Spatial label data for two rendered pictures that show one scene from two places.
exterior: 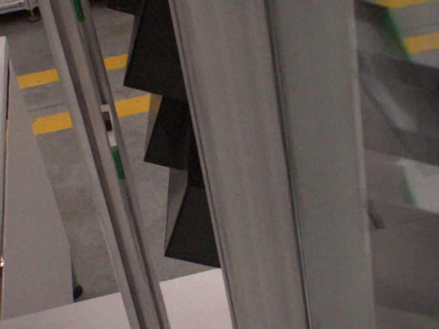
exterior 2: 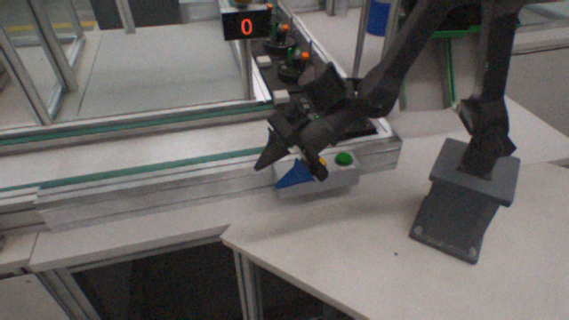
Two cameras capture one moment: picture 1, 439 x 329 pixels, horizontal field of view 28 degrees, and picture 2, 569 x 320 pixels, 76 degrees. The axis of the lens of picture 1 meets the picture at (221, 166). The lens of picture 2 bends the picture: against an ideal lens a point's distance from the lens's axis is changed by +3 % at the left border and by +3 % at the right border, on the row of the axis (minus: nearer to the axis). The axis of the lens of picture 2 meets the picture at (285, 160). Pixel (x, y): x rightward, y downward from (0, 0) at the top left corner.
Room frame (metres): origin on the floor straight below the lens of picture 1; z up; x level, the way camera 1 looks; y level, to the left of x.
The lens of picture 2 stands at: (0.09, -1.01, 1.54)
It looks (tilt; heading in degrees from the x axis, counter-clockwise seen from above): 40 degrees down; 80
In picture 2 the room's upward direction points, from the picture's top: straight up
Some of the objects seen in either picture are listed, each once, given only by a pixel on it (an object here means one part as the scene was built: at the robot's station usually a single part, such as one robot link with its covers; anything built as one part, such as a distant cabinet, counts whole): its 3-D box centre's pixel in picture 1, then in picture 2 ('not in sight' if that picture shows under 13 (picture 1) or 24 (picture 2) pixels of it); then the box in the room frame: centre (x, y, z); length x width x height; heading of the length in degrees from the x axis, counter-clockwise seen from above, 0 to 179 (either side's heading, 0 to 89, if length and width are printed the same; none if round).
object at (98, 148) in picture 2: not in sight; (220, 138); (0.04, -0.15, 0.91); 0.84 x 0.28 x 0.10; 5
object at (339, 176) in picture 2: not in sight; (316, 173); (0.27, -0.37, 0.93); 0.21 x 0.07 x 0.06; 5
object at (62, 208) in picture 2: not in sight; (238, 175); (0.08, -0.32, 0.91); 0.89 x 0.06 x 0.11; 5
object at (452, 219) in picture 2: not in sight; (460, 200); (0.56, -0.53, 0.96); 0.15 x 0.15 x 0.20; 49
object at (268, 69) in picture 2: not in sight; (297, 60); (0.32, 0.11, 1.01); 0.24 x 0.24 x 0.13; 5
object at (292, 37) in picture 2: not in sight; (279, 34); (0.29, 0.35, 1.01); 0.24 x 0.24 x 0.13; 5
